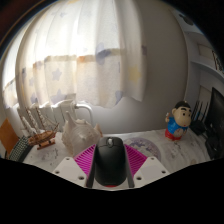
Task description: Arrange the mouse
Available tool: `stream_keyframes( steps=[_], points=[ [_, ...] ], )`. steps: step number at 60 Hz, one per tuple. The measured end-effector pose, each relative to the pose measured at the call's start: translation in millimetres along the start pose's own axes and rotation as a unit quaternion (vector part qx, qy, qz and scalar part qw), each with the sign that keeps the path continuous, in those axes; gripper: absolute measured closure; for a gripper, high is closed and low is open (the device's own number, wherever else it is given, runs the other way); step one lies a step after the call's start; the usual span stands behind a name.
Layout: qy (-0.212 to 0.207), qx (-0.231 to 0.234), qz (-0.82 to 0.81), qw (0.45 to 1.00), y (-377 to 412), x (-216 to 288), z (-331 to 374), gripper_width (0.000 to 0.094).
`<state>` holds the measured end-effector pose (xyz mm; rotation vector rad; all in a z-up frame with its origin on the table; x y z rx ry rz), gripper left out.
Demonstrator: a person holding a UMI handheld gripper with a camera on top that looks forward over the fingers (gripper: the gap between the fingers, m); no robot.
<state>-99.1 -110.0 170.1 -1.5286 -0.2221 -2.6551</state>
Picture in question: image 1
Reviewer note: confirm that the white star-print curtain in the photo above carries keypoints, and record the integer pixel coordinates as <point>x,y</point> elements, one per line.
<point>76,56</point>

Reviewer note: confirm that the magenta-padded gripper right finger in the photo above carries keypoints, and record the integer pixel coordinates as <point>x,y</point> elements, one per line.
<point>138,161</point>

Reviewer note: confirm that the cartoon boy figurine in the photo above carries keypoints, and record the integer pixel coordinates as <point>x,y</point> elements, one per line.
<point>178,123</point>

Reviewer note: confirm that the wooden model sailing ship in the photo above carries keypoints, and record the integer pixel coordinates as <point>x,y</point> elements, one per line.
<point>43,136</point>

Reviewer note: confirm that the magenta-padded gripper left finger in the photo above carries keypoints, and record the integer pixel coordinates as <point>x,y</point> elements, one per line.
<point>81,161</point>

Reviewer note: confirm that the black keyboard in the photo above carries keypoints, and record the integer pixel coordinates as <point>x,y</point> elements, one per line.
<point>20,150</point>

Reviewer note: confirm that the black computer mouse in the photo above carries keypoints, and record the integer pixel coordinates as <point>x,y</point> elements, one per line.
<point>110,161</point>

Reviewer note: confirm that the black monitor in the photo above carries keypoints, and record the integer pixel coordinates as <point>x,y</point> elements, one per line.
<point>216,120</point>

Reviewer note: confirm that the round purple printed mouse pad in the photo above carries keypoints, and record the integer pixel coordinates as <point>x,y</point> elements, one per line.
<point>148,146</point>

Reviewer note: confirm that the orange wooden chair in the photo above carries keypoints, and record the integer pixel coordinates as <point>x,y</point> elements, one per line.
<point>7,135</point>

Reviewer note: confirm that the white printed tablecloth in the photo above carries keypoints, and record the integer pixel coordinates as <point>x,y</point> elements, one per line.
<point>180,151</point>

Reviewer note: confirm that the white wall shelf unit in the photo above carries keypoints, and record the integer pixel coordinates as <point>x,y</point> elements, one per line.
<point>206,56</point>

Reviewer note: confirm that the large white conch shell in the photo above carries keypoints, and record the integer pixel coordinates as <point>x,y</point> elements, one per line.
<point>78,135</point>

